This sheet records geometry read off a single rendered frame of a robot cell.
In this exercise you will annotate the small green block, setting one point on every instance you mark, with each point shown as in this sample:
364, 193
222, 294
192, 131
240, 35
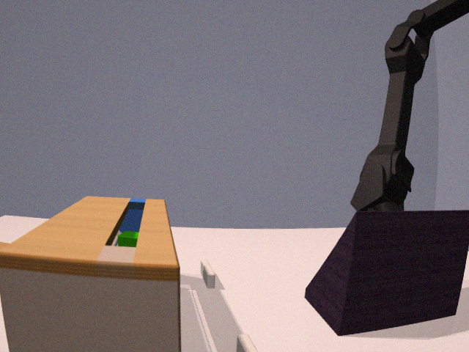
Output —
128, 239

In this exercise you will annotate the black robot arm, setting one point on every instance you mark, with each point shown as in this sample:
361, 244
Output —
387, 174

